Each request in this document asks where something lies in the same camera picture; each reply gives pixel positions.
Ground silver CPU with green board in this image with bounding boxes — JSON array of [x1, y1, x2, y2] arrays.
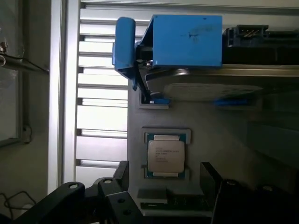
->
[[144, 133, 189, 179]]

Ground black RAM stick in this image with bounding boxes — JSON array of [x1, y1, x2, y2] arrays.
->
[[140, 195, 211, 210]]

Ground gray parts rack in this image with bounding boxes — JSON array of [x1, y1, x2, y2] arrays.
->
[[127, 63, 299, 217]]

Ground black graphics card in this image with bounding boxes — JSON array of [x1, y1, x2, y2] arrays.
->
[[222, 25, 299, 77]]

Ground thin metal rod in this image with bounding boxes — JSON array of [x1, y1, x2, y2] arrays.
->
[[0, 53, 50, 75]]

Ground hard disk with blue carrier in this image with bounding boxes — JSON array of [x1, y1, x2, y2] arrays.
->
[[112, 14, 265, 107]]

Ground dark floor cable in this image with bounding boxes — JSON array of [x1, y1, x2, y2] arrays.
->
[[0, 190, 37, 220]]

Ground aluminium table frame rail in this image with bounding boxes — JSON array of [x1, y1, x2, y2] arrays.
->
[[47, 0, 81, 196]]

